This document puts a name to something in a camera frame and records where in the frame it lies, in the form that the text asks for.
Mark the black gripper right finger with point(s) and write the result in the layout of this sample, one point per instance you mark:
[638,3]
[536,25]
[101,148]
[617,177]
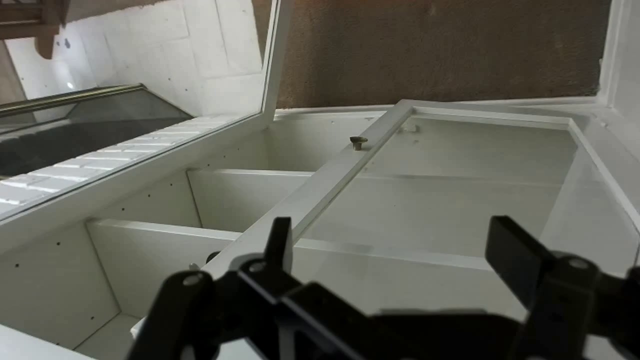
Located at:
[567,300]

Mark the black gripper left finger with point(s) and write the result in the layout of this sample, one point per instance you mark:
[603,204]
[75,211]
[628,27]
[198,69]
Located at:
[180,312]

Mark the white glass cabinet door with knob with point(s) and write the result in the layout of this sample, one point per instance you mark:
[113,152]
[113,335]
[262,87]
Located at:
[321,186]

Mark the white built-in cabinet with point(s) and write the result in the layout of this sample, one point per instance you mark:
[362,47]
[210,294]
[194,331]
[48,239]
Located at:
[53,280]

